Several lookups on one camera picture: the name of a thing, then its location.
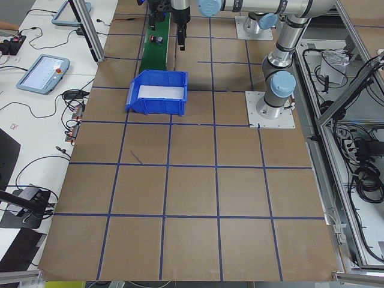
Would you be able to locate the aluminium frame post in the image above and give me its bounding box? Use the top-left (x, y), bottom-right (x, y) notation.
top-left (68, 0), bottom-right (105, 63)

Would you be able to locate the blue left storage bin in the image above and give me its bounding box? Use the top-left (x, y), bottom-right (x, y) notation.
top-left (125, 70), bottom-right (188, 116)

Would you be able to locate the white foam pad left bin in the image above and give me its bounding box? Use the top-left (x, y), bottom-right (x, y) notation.
top-left (137, 85), bottom-right (184, 100)

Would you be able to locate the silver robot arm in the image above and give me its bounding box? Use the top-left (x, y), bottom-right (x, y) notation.
top-left (197, 0), bottom-right (335, 72)
top-left (147, 1), bottom-right (278, 36)

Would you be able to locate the near blue teach pendant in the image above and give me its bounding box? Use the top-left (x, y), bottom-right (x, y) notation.
top-left (16, 54), bottom-right (70, 95)

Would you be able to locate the green conveyor belt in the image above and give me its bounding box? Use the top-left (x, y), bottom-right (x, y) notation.
top-left (139, 13), bottom-right (170, 73)

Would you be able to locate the far blue teach pendant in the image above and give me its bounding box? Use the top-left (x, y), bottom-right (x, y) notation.
top-left (51, 1), bottom-right (80, 27)

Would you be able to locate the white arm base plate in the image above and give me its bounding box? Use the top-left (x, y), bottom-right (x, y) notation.
top-left (235, 15), bottom-right (273, 41)
top-left (245, 91), bottom-right (295, 129)

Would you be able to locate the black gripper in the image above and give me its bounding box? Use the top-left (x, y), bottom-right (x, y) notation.
top-left (147, 0), bottom-right (170, 30)
top-left (171, 7), bottom-right (191, 50)

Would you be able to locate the blue teach pendant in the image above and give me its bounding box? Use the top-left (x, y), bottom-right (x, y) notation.
top-left (51, 1), bottom-right (80, 27)
top-left (16, 54), bottom-right (70, 95)

